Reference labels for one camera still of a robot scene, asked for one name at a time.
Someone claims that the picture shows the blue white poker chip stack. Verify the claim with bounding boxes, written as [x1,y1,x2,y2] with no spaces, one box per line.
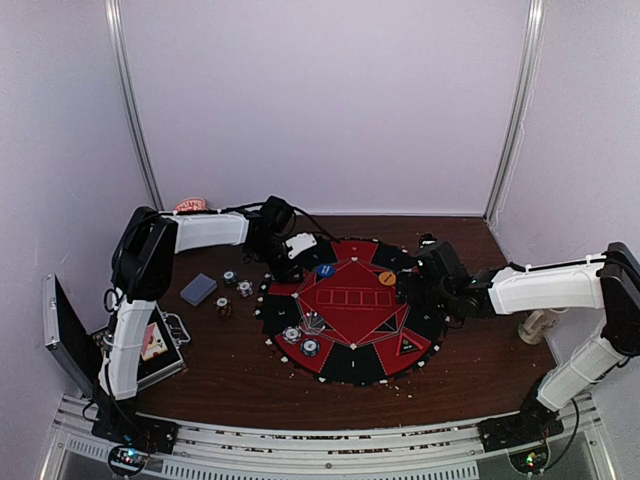
[236,280,254,298]

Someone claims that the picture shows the blue small blind button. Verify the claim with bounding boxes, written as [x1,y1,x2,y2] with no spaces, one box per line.
[316,264,335,278]

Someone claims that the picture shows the orange big blind button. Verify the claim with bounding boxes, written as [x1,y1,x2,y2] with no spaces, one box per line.
[378,271,397,286]

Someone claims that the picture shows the clear acrylic dealer button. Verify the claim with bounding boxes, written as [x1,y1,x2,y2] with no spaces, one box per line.
[300,311,326,335]

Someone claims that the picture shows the black triangle all-in marker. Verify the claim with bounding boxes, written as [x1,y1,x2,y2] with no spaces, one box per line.
[396,334,423,356]

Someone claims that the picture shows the green fifty chips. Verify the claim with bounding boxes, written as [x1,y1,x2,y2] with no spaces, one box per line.
[300,338,321,357]

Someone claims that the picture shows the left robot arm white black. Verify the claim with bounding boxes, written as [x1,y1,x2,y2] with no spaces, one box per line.
[94,196,330,444]

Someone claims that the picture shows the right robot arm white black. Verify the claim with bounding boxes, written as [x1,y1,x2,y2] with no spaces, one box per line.
[395,236,639,452]

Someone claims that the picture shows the green poker chip stack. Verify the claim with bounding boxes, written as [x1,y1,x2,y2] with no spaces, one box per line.
[222,270,238,286]

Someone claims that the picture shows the brown poker chip stack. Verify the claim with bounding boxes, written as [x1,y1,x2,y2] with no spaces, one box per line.
[215,296,232,318]

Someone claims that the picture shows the round red black poker mat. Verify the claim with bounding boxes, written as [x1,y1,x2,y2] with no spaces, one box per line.
[254,238,448,386]

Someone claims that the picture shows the blue playing card deck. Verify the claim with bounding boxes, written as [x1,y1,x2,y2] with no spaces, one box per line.
[180,273,217,307]

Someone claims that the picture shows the cream ceramic mug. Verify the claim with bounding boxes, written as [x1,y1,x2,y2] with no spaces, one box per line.
[517,308,569,345]

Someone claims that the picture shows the red white patterned bowl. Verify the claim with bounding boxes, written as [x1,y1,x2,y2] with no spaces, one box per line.
[172,197,208,215]

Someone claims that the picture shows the aluminium poker case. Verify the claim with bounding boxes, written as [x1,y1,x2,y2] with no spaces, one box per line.
[42,274,186,400]

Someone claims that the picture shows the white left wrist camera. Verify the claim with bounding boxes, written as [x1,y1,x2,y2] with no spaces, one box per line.
[284,232,317,260]

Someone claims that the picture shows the front aluminium rail base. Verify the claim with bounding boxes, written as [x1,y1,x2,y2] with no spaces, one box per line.
[39,409,621,480]

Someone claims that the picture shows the right aluminium frame post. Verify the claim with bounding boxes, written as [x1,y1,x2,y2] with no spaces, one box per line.
[483,0,547,225]

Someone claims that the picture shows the aluminium frame post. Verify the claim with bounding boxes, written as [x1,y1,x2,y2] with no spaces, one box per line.
[104,0,164,210]
[483,0,547,225]

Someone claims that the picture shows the left aluminium frame post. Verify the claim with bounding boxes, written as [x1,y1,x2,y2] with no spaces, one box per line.
[104,0,164,210]

